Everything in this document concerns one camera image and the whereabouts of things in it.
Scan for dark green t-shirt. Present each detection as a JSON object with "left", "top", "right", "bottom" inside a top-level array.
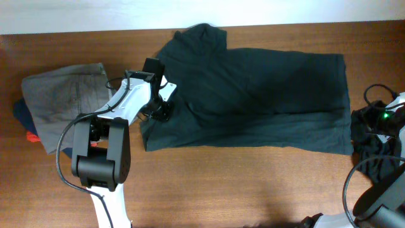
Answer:
[{"left": 140, "top": 24, "right": 352, "bottom": 155}]

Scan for navy folded garment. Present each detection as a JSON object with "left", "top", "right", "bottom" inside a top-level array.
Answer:
[{"left": 13, "top": 98, "right": 79, "bottom": 155}]

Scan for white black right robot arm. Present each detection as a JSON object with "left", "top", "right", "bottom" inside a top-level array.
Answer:
[{"left": 299, "top": 98, "right": 404, "bottom": 227}]

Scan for grey folded trousers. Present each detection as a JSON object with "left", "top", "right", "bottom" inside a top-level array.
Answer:
[{"left": 22, "top": 63, "right": 111, "bottom": 155}]

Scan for orange folded garment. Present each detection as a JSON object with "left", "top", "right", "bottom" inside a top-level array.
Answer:
[{"left": 25, "top": 130, "right": 99, "bottom": 148}]

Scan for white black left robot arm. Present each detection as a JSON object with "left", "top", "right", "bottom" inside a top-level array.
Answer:
[{"left": 71, "top": 58, "right": 177, "bottom": 227}]

